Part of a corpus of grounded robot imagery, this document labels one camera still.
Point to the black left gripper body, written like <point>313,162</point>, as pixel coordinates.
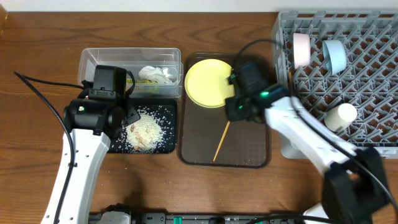
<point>131,115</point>

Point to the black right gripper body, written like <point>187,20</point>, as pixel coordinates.
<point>239,111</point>

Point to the pile of rice leftovers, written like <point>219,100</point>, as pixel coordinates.
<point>144,132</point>

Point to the green snack wrapper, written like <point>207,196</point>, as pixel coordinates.
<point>130,81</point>

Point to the yellow plate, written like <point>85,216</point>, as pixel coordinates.
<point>206,83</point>

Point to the white tissue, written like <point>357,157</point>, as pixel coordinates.
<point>155,74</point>

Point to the white bowl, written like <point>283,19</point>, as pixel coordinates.
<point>301,48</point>

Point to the pale green cup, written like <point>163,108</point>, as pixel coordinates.
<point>340,117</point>

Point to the light blue bowl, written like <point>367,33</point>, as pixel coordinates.
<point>334,55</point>

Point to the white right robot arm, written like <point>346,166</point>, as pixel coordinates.
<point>355,185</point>

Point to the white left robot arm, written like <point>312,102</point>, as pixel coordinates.
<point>91,126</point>

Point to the black food waste tray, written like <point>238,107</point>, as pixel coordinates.
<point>164,115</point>

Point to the clear plastic waste bin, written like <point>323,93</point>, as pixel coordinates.
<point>134,59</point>

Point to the grey dishwasher rack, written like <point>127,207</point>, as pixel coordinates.
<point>369,81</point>

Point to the brown serving tray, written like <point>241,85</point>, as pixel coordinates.
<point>246,144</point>

